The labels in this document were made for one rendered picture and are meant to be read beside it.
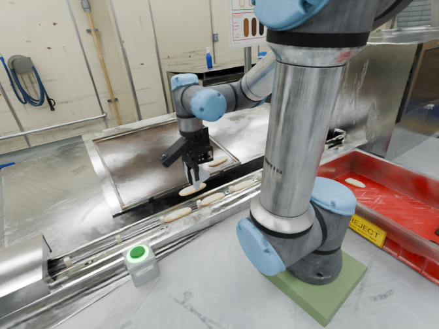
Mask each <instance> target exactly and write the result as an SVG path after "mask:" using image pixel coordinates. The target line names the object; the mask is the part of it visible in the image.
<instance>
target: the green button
mask: <svg viewBox="0 0 439 329"><path fill-rule="evenodd" d="M145 252H146V250H145V248H144V247H143V246H136V247H134V248H132V250H130V253H129V256H130V257H131V259H139V258H141V257H143V256H144V254H145Z"/></svg>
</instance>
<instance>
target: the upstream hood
mask: <svg viewBox="0 0 439 329"><path fill-rule="evenodd" d="M51 252H52V250H51V249H50V246H49V245H48V243H47V241H46V240H45V237H44V235H43V234H40V235H38V236H35V237H32V238H30V239H28V240H24V241H22V242H20V243H16V244H14V245H11V246H9V247H6V248H4V249H1V250H0V318H1V317H3V316H5V315H7V314H9V313H11V312H13V311H15V310H17V309H20V308H21V307H23V306H26V305H27V304H30V303H31V302H34V301H36V300H38V299H40V298H42V297H44V296H46V295H48V294H50V293H51V292H50V275H49V274H48V259H47V255H48V257H49V258H50V253H51Z"/></svg>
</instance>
